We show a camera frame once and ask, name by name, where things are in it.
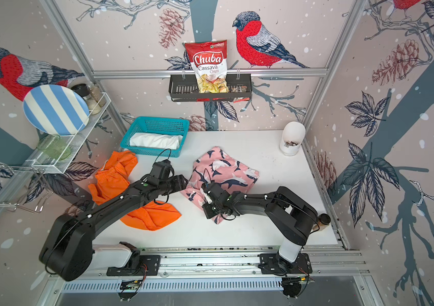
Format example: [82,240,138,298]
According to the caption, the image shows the pink patterned garment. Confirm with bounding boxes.
[181,147,260,209]

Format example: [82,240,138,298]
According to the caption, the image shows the white shorts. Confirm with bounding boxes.
[129,133,183,150]

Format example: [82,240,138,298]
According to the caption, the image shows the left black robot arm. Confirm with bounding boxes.
[39,159,188,281]

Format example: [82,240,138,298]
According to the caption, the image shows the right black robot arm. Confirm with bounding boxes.
[201,182,320,263]

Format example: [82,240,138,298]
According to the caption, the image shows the teal plastic basket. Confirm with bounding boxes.
[121,117,190,158]

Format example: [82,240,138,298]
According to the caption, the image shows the orange garment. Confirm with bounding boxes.
[88,151,181,231]

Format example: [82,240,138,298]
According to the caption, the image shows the dark lid spice jar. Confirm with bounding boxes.
[70,84,97,112]

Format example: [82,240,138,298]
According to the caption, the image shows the white ceramic holder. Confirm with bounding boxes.
[279,122,306,156]

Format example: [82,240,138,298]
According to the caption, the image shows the brown lid spice bottle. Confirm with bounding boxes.
[311,214,331,233]

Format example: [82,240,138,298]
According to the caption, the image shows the clear spice jar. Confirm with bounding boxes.
[86,83,105,116]

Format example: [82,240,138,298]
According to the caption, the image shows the green glass cup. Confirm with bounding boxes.
[37,135,71,161]

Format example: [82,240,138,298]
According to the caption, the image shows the blue striped plate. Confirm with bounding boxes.
[23,85,90,136]

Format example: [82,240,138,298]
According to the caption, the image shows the red Chuba chips bag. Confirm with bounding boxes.
[184,40,229,94]

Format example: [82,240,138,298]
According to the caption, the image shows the aluminium mounting rail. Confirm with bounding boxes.
[48,246,371,278]

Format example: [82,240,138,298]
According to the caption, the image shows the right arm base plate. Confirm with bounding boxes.
[258,252,313,276]

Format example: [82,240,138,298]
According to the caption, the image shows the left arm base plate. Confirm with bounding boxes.
[107,255,161,277]

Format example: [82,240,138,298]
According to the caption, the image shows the black wall shelf basket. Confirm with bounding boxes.
[168,74,252,102]

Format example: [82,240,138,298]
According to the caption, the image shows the white wire wall rack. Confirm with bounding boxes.
[0,93,111,214]

